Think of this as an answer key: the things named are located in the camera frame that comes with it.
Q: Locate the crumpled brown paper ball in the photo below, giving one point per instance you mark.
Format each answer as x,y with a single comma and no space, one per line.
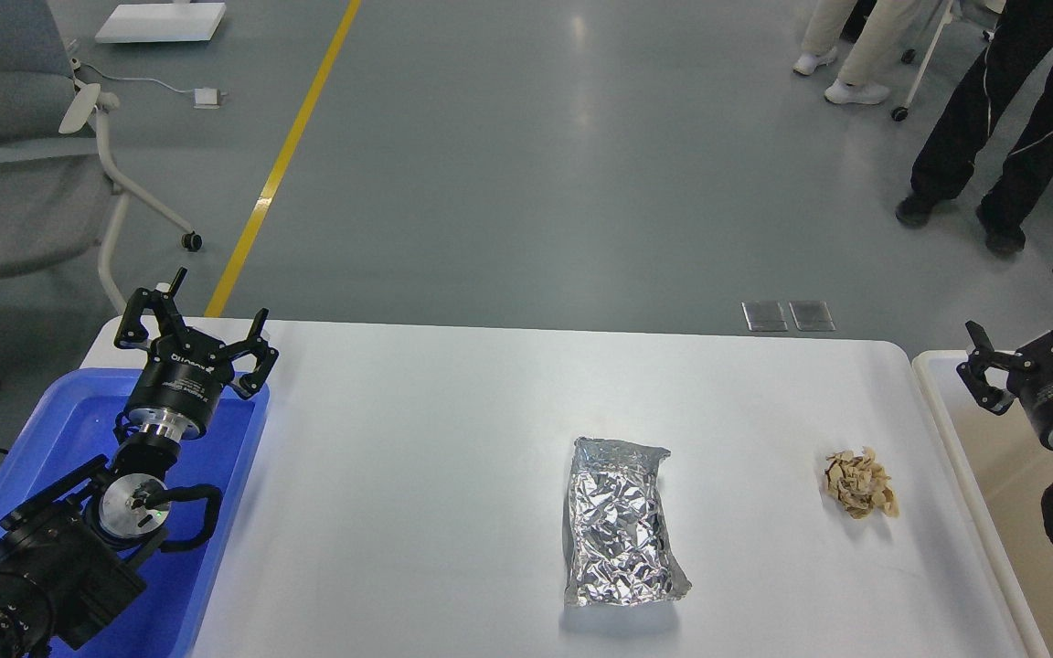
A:
860,483

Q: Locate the right metal floor plate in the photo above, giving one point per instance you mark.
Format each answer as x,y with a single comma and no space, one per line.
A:
812,316

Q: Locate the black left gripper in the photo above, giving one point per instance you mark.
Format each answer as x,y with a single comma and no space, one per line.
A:
175,382

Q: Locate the white flat base plate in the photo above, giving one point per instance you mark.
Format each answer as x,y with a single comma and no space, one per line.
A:
162,23

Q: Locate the metal floor plate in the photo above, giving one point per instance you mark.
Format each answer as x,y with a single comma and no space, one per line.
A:
764,316
812,316

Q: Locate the grey office chair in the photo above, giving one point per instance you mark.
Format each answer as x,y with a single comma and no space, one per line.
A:
52,209

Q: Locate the person in beige trousers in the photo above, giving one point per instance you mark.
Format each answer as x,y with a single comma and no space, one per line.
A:
855,82

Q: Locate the white wheeled stand leg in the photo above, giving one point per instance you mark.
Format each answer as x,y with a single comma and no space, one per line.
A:
939,18

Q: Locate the left metal floor plate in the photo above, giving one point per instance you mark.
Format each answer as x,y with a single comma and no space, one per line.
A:
764,316

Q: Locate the aluminium foil packet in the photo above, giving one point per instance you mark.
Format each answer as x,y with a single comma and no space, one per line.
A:
620,548

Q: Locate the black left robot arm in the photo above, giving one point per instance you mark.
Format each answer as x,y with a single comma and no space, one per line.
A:
117,500

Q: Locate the white plastic bin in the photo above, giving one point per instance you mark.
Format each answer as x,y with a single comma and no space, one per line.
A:
1008,470

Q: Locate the blue plastic bin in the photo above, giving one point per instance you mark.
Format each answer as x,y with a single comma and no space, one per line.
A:
74,422

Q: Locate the white power adapter with cable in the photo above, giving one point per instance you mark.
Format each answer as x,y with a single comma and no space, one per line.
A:
202,97

